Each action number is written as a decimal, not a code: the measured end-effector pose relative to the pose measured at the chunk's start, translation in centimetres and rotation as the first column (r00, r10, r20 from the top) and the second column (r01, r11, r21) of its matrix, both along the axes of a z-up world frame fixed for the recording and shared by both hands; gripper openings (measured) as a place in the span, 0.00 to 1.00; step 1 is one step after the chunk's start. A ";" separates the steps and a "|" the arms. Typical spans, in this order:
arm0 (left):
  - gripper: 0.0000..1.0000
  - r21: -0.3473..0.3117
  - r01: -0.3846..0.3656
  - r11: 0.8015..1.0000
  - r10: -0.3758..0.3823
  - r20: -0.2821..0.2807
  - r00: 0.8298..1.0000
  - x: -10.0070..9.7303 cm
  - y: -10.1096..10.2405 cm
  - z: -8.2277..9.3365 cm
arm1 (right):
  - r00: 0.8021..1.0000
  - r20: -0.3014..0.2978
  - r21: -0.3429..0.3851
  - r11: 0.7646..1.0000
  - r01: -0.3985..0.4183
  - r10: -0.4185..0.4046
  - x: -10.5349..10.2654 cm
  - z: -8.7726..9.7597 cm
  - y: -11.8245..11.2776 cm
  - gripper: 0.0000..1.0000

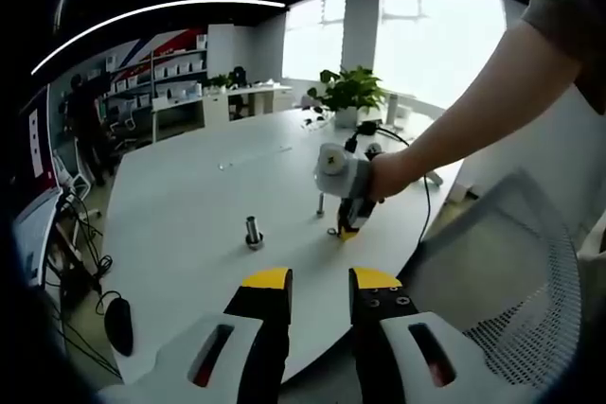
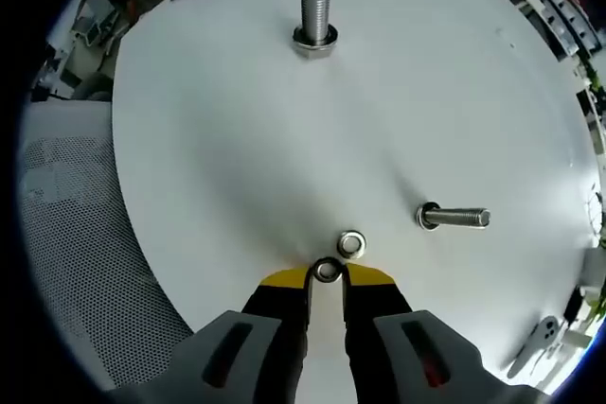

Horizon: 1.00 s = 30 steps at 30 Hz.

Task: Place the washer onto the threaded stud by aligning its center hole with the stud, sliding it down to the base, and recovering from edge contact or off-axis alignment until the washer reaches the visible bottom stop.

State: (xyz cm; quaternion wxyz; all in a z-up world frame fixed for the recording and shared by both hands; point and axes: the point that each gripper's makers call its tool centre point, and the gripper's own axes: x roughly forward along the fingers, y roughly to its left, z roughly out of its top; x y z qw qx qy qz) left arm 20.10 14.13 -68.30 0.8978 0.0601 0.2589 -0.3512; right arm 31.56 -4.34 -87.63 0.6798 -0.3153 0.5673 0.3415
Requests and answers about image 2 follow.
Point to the steel washer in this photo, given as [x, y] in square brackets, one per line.
[297, 36]
[419, 216]
[340, 244]
[316, 270]

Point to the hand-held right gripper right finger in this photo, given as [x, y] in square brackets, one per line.
[383, 328]

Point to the white handheld controller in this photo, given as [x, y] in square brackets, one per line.
[544, 330]

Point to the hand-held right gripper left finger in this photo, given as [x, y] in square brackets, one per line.
[265, 328]

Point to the grey mesh office chair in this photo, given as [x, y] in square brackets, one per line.
[71, 233]

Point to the thin threaded steel stud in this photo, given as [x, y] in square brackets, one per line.
[459, 217]

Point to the thick threaded steel stud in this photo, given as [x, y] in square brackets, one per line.
[315, 6]

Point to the small black device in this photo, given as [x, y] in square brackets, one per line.
[574, 304]

